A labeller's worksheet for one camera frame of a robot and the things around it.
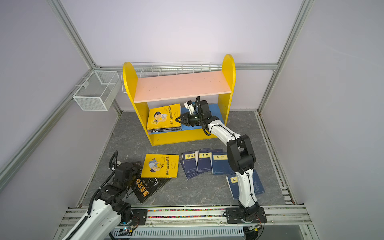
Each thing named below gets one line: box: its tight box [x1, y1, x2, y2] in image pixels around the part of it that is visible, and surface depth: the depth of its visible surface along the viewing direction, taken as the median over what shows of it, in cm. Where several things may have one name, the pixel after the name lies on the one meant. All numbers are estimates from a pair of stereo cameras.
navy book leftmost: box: [180, 151, 199, 180], surface depth 91 cm
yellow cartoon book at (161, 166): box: [141, 153, 180, 179], surface depth 91 cm
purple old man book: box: [147, 127, 182, 134], surface depth 91 cm
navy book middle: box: [197, 150, 214, 175], surface depth 91 cm
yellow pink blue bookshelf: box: [123, 54, 236, 146], surface depth 84 cm
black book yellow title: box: [131, 173, 173, 205], surface depth 84 cm
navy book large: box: [212, 152, 236, 175], surface depth 90 cm
